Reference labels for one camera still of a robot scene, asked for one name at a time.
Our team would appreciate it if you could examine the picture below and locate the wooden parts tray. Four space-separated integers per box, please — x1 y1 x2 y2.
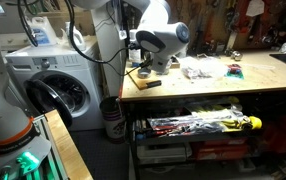
169 54 181 69

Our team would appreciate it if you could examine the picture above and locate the green plastic clamp part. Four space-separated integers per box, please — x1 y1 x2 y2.
15 151 41 180

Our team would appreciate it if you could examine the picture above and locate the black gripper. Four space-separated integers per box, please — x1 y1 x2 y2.
140 53 154 70

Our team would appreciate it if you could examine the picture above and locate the brown tool pegboard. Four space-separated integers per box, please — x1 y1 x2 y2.
167 0 286 56

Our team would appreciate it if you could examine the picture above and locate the black tool drawer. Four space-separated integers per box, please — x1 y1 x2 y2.
132 113 261 147

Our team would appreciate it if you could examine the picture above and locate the yellow round tool end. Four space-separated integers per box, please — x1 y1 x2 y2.
247 115 263 131

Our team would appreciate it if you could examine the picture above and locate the red box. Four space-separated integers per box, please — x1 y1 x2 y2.
192 138 251 161

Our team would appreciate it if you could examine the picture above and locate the striped dark cup bin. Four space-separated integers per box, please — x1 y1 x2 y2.
99 96 127 144

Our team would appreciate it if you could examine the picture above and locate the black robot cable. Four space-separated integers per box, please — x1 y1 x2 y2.
16 0 151 78

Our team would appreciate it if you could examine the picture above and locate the clear plastic bag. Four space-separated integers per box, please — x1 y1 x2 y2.
180 56 229 81

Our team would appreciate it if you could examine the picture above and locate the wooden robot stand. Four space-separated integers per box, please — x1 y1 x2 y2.
32 109 94 180

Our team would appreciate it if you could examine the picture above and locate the silver metal knob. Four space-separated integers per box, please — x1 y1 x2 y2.
225 49 244 62

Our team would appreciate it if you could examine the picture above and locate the green circuit board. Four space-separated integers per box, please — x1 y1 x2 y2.
225 63 245 80

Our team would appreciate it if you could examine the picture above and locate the blue label detergent bottle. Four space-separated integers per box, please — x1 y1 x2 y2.
29 15 58 47

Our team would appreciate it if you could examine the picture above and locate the white paper sheet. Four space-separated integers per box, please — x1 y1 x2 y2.
245 0 266 18

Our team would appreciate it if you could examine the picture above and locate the white washing machine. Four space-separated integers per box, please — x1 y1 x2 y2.
4 35 106 132

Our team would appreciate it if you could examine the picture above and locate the silver metal bowl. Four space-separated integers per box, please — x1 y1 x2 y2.
137 68 152 80

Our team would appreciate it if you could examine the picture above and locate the clear bag of tools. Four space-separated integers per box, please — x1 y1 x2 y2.
147 104 251 134

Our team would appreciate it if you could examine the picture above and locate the white plastic detergent jug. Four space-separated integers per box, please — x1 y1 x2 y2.
61 21 87 52

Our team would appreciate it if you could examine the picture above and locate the white hanging tag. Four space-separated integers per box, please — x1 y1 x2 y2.
118 29 128 41

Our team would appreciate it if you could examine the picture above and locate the wooden cutting board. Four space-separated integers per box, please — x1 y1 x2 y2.
126 66 163 91

